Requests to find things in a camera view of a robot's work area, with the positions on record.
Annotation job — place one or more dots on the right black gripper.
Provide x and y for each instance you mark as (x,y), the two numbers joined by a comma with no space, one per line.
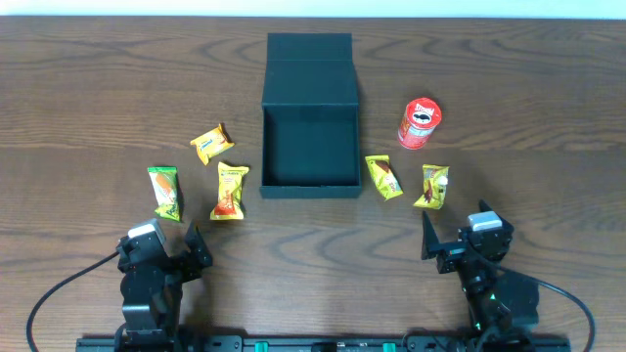
(451,254)

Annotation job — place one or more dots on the yellow-orange biscuit packet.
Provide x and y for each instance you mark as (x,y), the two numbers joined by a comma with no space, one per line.
(211,144)

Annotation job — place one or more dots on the green wafer snack packet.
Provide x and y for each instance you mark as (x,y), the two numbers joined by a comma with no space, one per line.
(164,180)

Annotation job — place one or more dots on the yellow-red snack packet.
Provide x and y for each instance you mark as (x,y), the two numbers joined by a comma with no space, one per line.
(230,189)

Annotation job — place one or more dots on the black mounting rail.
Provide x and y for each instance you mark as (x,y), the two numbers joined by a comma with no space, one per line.
(411,343)

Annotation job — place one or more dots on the dark green open gift box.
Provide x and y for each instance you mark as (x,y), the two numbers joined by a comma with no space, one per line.
(310,107)

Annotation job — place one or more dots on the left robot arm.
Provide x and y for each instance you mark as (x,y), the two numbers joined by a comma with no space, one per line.
(152,287)

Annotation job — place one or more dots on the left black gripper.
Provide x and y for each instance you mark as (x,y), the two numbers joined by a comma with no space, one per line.
(201,255)

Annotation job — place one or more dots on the red Pringles can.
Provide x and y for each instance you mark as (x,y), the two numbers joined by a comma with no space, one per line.
(421,117)

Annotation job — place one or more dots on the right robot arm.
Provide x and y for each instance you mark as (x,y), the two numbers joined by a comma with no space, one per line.
(502,305)

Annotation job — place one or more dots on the yellow Apollo chocolate packet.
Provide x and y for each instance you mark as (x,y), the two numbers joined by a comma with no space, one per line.
(435,186)

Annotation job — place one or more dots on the yellow Apollo cake packet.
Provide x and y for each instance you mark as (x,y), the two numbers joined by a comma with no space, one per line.
(383,176)

